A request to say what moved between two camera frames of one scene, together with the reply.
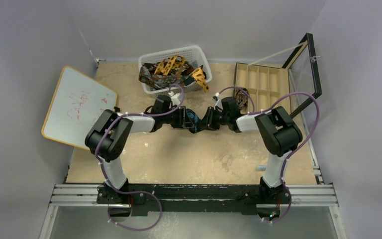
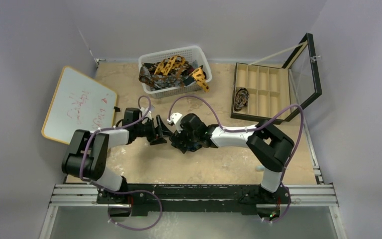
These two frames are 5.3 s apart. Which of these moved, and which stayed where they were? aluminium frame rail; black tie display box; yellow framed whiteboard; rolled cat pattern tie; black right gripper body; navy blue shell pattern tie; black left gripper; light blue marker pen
Moved: black left gripper; navy blue shell pattern tie; black right gripper body
Stayed: rolled cat pattern tie; yellow framed whiteboard; black tie display box; aluminium frame rail; light blue marker pen
